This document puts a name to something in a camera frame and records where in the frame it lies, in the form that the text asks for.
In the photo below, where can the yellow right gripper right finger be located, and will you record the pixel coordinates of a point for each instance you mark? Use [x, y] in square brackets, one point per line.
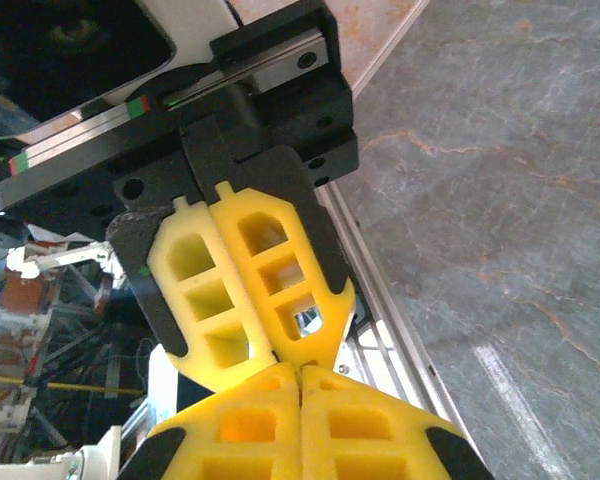
[405, 450]

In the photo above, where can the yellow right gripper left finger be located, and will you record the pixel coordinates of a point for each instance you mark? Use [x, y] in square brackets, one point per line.
[205, 450]

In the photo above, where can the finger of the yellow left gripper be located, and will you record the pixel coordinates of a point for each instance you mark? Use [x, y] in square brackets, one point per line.
[310, 220]
[135, 250]

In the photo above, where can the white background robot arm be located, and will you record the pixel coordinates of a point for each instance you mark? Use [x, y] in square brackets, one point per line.
[55, 260]

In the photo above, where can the wide slotted aluminium beam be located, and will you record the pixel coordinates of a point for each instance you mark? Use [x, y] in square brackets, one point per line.
[380, 360]

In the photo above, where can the yellow horizontal bar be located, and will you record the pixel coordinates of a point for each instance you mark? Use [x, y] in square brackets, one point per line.
[80, 386]

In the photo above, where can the white background equipment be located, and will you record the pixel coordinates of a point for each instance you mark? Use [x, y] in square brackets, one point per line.
[40, 470]

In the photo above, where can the narrow aluminium frame rail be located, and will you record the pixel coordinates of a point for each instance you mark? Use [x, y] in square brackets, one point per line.
[375, 280]

